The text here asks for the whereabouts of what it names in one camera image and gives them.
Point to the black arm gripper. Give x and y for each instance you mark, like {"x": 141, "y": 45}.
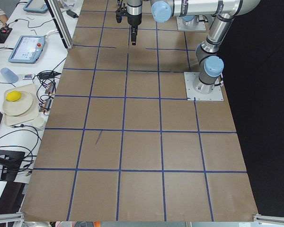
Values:
{"x": 134, "y": 21}

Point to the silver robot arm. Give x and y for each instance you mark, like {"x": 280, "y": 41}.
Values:
{"x": 211, "y": 66}
{"x": 163, "y": 10}

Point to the black power adapter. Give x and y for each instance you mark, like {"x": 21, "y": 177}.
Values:
{"x": 72, "y": 14}

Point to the blue teach pendant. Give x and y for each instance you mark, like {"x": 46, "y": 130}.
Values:
{"x": 35, "y": 6}
{"x": 28, "y": 49}

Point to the beige tray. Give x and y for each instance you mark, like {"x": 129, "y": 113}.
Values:
{"x": 33, "y": 111}

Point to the white paper cup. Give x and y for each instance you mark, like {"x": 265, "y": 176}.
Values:
{"x": 39, "y": 122}

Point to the blue plastic cup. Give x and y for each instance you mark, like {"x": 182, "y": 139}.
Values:
{"x": 9, "y": 75}

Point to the beige plate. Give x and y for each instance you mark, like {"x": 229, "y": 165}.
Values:
{"x": 18, "y": 107}

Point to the yellow lemon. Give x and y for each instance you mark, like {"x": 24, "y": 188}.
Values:
{"x": 13, "y": 96}

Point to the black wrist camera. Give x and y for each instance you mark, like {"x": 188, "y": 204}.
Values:
{"x": 120, "y": 13}

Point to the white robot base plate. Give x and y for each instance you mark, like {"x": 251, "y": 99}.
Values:
{"x": 197, "y": 91}

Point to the aluminium frame post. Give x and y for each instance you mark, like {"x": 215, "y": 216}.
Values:
{"x": 60, "y": 23}

